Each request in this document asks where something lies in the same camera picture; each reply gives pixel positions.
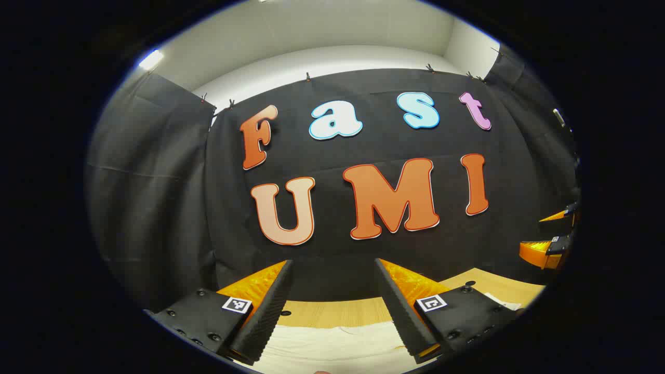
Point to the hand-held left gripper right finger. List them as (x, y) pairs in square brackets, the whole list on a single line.
[(400, 311)]

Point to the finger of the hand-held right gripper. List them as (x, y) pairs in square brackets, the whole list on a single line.
[(558, 214), (537, 252)]

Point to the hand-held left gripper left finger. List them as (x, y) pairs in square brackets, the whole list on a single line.
[(270, 311)]

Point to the white jeans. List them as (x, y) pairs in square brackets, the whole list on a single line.
[(332, 348)]

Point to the black backdrop cloth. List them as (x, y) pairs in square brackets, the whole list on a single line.
[(156, 182)]

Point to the ceiling light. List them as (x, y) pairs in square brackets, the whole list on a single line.
[(150, 59)]

